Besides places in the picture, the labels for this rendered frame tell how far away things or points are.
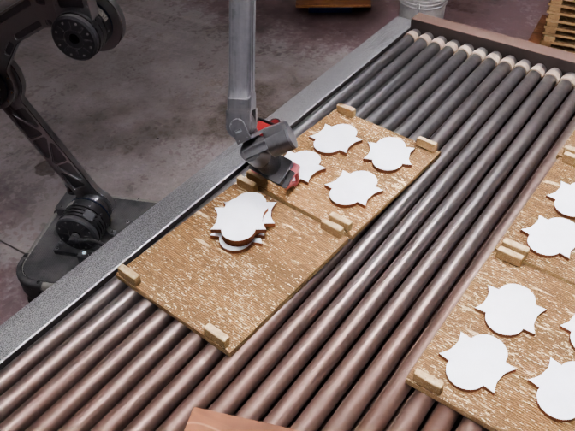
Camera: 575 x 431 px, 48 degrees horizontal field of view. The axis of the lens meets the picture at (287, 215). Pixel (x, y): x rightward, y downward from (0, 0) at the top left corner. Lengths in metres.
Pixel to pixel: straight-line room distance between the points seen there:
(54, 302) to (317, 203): 0.65
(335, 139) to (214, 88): 2.15
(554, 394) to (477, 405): 0.14
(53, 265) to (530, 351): 1.80
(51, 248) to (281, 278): 1.41
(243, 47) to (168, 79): 2.56
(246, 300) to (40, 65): 3.24
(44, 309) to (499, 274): 0.99
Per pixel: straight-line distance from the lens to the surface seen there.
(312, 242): 1.50
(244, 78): 1.48
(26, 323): 1.50
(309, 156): 1.72
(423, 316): 1.40
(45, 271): 2.58
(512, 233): 1.58
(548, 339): 1.40
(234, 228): 1.47
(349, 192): 1.61
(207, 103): 3.74
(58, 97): 4.05
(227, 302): 1.39
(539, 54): 2.29
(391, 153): 1.74
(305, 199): 1.61
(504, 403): 1.29
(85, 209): 2.50
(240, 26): 1.47
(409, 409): 1.26
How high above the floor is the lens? 2.00
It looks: 43 degrees down
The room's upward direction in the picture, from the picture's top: 2 degrees counter-clockwise
